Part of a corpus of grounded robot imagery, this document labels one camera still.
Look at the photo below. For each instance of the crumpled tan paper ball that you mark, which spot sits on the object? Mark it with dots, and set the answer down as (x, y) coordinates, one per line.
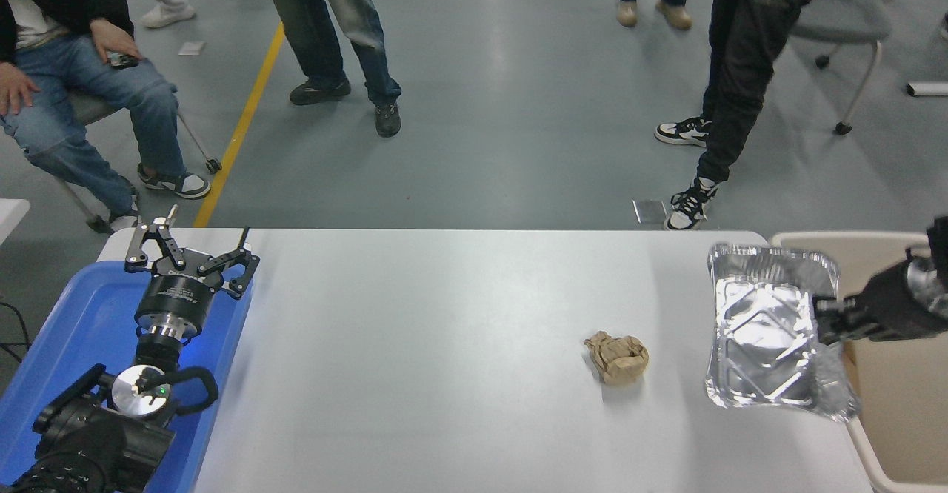
(616, 360)

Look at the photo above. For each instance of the large pale bin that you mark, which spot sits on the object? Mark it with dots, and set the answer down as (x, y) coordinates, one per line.
(896, 404)

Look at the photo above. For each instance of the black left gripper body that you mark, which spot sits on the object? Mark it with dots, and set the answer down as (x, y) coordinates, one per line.
(176, 299)

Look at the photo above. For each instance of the blue plastic tray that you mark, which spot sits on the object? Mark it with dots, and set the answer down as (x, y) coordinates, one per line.
(81, 315)

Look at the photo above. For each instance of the white furniture foot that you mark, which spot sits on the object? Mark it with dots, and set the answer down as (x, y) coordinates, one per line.
(927, 88)

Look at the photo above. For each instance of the silver foil tray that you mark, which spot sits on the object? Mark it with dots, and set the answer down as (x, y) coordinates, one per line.
(763, 330)

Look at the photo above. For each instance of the grey chair with castors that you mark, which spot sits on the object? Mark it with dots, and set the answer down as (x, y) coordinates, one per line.
(92, 106)

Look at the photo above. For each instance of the black phone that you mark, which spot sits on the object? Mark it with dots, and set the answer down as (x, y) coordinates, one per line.
(123, 60)

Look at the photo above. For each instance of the seated person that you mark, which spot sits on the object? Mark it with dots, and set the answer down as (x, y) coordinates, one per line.
(67, 93)

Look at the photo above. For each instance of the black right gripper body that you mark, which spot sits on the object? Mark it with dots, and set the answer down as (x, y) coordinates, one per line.
(892, 308)

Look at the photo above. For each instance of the standing person with black shoes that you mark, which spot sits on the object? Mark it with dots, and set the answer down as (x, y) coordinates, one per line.
(326, 19)

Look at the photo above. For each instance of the seated person's left hand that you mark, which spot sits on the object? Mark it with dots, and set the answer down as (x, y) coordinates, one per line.
(112, 35)

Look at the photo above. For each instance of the silver floor plate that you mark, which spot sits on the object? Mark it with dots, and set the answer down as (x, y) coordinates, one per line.
(650, 210)

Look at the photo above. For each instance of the seated person's right hand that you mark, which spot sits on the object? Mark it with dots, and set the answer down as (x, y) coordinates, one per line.
(15, 89)

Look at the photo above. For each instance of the small white table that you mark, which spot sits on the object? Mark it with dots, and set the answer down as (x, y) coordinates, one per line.
(11, 215)

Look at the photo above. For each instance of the grey office chair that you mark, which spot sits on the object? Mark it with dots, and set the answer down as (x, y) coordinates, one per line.
(844, 23)

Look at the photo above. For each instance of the standing person with black-white sneakers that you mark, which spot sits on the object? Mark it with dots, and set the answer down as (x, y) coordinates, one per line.
(748, 49)

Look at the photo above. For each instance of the white floor plate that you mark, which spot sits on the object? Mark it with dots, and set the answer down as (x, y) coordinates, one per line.
(192, 48)

